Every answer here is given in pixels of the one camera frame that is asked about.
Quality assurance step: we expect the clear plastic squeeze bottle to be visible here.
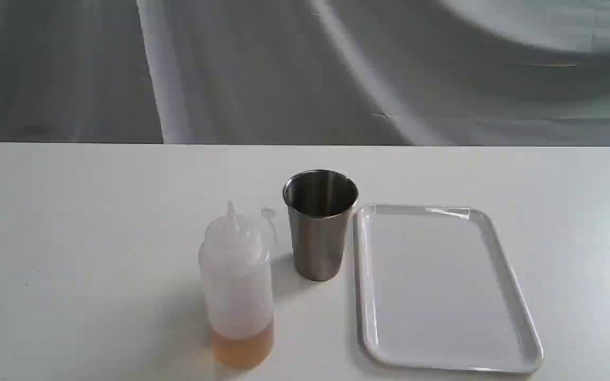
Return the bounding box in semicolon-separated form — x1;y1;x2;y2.
197;201;279;370

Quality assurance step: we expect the stainless steel cup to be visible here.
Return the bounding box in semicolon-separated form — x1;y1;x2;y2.
282;169;359;282

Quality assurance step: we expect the white plastic tray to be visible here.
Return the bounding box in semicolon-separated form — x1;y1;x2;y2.
354;203;544;375

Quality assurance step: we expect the grey backdrop cloth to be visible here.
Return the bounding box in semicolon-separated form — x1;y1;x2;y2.
0;1;610;146

